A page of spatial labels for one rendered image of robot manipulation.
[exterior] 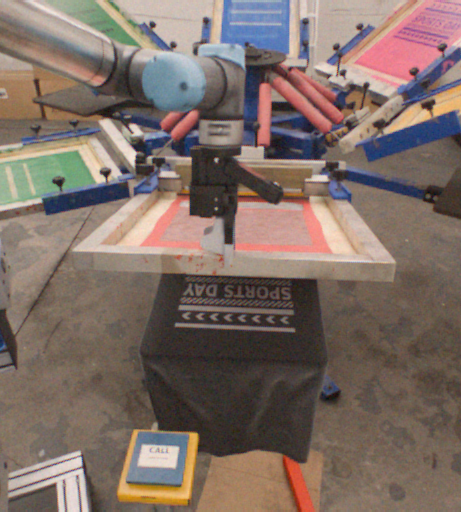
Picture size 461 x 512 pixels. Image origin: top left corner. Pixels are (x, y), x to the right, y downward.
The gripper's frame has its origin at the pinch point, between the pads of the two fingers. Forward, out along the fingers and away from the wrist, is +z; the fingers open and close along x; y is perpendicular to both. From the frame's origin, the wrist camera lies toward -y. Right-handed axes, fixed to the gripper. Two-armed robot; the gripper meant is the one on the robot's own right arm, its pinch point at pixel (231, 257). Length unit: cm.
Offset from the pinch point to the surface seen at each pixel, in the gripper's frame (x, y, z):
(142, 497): 19.0, 13.8, 38.5
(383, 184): -111, -56, 7
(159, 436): 9.6, 12.6, 33.5
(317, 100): -126, -28, -25
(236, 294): -34.0, 0.1, 23.3
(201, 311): -26.9, 8.9, 25.3
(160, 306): -28.2, 19.9, 24.9
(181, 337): -17.8, 12.7, 27.8
